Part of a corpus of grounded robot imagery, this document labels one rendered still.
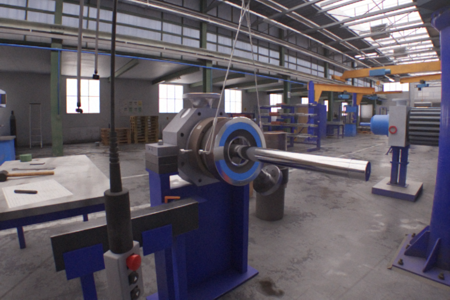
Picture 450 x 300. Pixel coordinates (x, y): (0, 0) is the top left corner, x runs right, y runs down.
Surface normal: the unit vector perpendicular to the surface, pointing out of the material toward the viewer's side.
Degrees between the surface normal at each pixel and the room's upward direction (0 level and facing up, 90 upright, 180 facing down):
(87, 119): 90
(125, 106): 90
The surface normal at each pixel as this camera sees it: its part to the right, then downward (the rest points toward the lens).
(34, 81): 0.62, 0.05
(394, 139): -0.78, 0.04
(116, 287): -0.29, 0.07
